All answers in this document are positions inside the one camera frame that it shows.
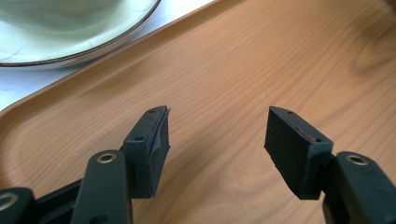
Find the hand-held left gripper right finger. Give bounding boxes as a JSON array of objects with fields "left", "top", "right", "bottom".
[{"left": 263, "top": 105, "right": 334, "bottom": 201}]

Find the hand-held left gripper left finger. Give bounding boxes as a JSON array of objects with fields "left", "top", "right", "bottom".
[{"left": 120, "top": 105, "right": 172, "bottom": 200}]

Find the wooden tray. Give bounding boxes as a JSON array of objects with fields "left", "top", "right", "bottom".
[{"left": 0, "top": 0, "right": 396, "bottom": 224}]

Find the pale green bowl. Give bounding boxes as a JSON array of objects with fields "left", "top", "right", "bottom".
[{"left": 0, "top": 0, "right": 163, "bottom": 70}]

